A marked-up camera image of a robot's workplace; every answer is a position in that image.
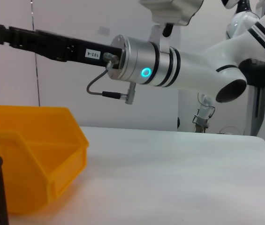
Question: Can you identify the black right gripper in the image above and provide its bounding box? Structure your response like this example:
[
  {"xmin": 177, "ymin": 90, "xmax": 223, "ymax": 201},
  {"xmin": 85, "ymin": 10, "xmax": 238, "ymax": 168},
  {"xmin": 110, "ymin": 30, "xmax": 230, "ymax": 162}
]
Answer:
[{"xmin": 35, "ymin": 30, "xmax": 123, "ymax": 70}]

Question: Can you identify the yellow plastic storage bin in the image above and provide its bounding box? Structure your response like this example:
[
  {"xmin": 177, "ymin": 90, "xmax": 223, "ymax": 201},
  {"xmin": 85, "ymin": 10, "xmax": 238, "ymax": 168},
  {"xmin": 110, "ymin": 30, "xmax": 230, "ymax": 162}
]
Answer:
[{"xmin": 0, "ymin": 104, "xmax": 90, "ymax": 215}]

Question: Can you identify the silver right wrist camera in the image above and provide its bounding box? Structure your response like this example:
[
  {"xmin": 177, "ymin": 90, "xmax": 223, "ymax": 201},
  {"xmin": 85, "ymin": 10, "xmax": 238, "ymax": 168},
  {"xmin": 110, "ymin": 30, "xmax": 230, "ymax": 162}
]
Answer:
[{"xmin": 138, "ymin": 0, "xmax": 204, "ymax": 38}]

